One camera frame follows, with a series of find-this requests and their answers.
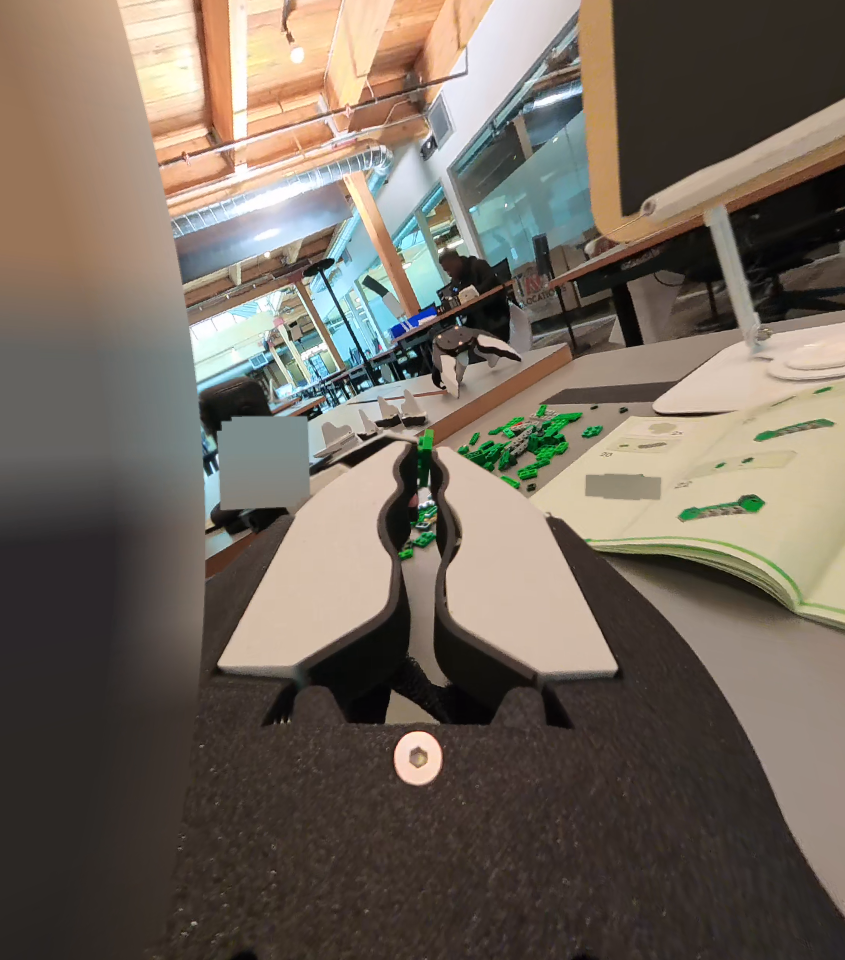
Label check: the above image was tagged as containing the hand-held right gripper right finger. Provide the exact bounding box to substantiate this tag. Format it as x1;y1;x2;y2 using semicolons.
422;444;620;725

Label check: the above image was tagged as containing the black and white toy figure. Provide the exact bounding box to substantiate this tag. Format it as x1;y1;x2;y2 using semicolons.
430;324;523;399

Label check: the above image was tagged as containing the dark wooden table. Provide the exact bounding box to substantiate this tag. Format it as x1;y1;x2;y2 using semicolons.
548;131;845;354

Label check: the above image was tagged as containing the wooden edged board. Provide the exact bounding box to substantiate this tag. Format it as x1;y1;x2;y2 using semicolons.
332;341;574;451

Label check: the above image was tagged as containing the white fin shaped piece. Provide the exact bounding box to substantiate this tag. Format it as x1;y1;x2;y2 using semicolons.
313;421;379;460
376;390;427;430

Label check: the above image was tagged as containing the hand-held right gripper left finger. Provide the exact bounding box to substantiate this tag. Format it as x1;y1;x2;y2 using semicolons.
217;433;424;725

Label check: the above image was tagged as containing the pile of green toy bricks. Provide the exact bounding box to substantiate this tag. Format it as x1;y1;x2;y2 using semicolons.
398;405;605;561

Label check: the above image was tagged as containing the black office chair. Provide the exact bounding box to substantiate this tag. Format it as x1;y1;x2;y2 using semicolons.
722;161;845;301

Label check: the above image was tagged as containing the silver ceiling duct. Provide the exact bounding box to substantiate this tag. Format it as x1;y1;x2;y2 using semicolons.
171;144;395;235

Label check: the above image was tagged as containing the green instruction booklet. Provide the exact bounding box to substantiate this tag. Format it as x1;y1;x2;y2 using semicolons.
531;375;845;648

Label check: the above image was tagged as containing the grey desk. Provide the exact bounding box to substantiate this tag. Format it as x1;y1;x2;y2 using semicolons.
205;300;845;960

